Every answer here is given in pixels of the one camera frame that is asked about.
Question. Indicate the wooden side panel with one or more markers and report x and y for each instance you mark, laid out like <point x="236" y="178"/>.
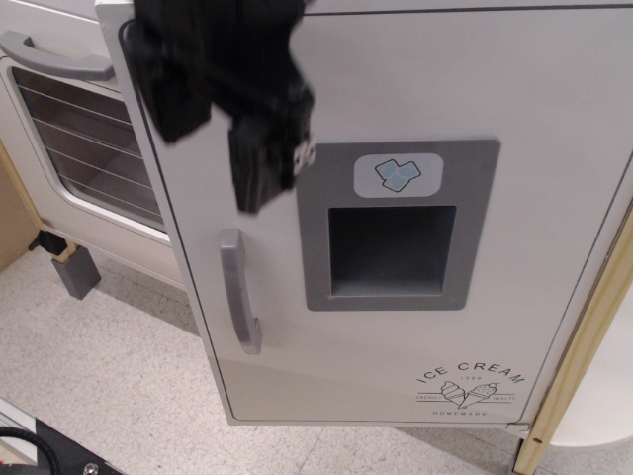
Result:
<point x="20" y="220"/>

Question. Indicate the grey fridge door handle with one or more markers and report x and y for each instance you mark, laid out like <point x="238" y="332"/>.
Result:
<point x="246" y="327"/>

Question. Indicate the white toy oven door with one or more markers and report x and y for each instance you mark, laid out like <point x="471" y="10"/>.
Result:
<point x="74" y="145"/>

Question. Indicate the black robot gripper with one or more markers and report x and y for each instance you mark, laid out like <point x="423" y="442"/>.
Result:
<point x="187" y="56"/>

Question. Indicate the grey ice dispenser panel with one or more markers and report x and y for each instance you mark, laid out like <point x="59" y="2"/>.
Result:
<point x="394" y="226"/>

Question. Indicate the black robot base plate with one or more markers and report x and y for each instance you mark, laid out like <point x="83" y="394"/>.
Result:
<point x="72" y="456"/>

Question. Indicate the grey oven door handle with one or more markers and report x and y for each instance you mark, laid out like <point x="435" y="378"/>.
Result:
<point x="20" y="48"/>

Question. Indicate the grey kitchen leg foot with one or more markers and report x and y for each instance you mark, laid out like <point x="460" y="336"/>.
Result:
<point x="78" y="273"/>

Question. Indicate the light wood side post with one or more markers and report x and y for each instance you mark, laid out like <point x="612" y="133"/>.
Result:
<point x="605" y="299"/>

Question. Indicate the white toy fridge door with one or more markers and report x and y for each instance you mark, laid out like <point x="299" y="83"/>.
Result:
<point x="550" y="80"/>

